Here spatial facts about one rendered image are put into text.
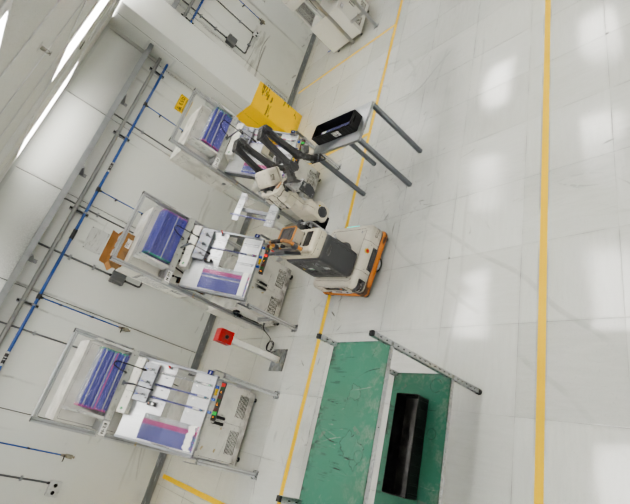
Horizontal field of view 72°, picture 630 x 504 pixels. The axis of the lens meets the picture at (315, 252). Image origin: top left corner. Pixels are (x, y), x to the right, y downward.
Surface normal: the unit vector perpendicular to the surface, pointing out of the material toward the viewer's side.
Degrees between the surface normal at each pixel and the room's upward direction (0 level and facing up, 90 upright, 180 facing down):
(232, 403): 91
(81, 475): 90
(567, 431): 0
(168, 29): 90
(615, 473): 0
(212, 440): 90
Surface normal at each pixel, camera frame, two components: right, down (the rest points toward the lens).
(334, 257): 0.61, -0.04
